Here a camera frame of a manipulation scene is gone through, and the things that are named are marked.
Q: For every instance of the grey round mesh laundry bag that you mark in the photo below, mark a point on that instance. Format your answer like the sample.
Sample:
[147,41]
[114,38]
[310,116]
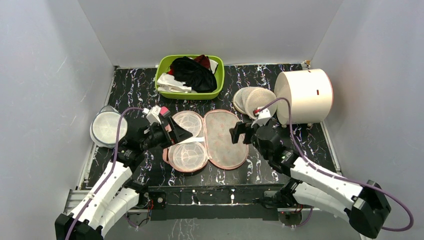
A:
[104,127]

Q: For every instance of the white mesh laundry bag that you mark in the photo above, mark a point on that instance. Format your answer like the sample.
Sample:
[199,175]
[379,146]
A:
[248,99]

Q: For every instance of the white crumpled garment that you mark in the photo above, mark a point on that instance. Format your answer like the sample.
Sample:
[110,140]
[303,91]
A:
[167,83]

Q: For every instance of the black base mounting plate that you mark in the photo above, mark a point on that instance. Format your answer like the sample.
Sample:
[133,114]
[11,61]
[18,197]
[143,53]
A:
[245,201]

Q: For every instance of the black bra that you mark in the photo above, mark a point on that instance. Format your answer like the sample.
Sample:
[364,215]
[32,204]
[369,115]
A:
[199,78]

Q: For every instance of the floral mesh laundry bag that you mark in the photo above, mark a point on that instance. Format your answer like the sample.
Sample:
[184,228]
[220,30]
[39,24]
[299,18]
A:
[211,142]

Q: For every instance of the green plastic basin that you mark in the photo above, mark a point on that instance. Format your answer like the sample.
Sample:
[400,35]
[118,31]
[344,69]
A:
[164,67]

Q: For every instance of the small pink block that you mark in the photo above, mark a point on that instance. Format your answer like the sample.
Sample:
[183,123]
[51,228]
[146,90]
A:
[164,112]

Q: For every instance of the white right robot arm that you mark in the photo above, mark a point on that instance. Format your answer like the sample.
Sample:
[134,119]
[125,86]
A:
[365,208]

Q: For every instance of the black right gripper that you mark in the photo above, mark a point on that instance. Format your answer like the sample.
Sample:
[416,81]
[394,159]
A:
[247,131]

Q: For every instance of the white cylindrical drum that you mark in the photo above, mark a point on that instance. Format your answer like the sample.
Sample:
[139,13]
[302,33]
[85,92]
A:
[309,93]

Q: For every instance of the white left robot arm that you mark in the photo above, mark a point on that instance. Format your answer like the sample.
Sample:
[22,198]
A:
[113,195]

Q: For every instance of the dark red white garment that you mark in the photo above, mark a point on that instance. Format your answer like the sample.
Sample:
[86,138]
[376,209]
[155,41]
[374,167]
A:
[206,62]

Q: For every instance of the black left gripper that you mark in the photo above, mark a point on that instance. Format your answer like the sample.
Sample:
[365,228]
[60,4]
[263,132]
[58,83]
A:
[177,135]

